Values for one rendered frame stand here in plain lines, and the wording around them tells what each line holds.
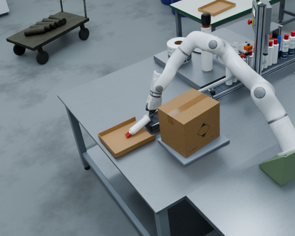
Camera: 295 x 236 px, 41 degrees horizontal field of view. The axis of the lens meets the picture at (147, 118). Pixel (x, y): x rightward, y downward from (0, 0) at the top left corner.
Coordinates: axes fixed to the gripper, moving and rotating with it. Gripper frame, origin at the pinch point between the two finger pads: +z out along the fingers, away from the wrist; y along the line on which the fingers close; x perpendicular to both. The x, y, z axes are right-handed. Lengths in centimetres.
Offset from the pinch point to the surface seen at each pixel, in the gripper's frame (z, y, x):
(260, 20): -72, 60, -17
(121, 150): 19.2, -24.8, -8.3
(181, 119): -17.8, -6.8, -38.3
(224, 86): -17, 62, -1
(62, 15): 35, 85, 375
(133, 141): 15.5, -14.6, -6.3
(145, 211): 74, 3, -15
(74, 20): 33, 91, 343
